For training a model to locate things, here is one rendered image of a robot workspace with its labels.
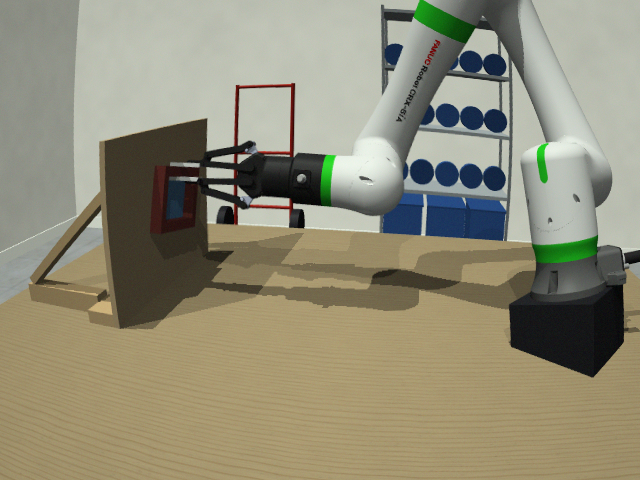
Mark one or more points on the red rectangular frame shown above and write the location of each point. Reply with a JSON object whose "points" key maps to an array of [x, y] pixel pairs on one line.
{"points": [[182, 199]]}

